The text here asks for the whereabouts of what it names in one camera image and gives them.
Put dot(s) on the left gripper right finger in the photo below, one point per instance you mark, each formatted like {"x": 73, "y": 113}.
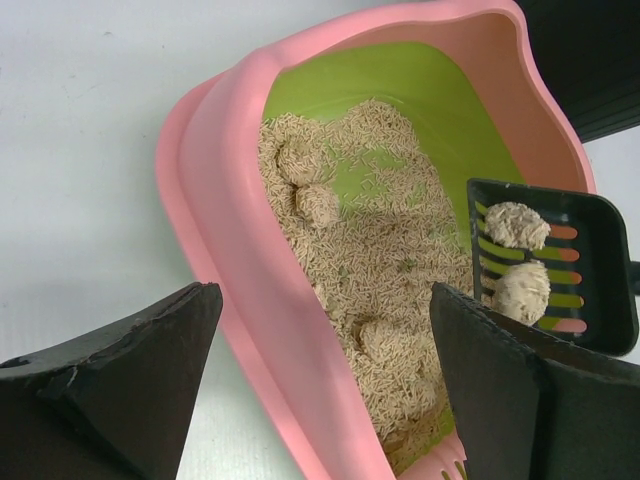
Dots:
{"x": 528, "y": 405}

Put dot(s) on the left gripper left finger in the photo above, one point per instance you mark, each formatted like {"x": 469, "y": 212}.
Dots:
{"x": 114, "y": 403}

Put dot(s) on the litter clump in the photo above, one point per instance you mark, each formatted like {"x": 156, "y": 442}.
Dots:
{"x": 390, "y": 345}
{"x": 522, "y": 293}
{"x": 516, "y": 225}
{"x": 301, "y": 163}
{"x": 317, "y": 205}

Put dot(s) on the black litter scoop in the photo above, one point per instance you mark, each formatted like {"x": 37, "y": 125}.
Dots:
{"x": 593, "y": 281}

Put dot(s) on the pink green litter box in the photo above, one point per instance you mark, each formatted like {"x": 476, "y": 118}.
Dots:
{"x": 209, "y": 183}

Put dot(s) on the beige cat litter pellets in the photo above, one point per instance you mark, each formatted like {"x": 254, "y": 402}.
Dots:
{"x": 396, "y": 237}

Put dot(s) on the black trash bin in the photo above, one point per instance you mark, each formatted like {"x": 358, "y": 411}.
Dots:
{"x": 587, "y": 52}

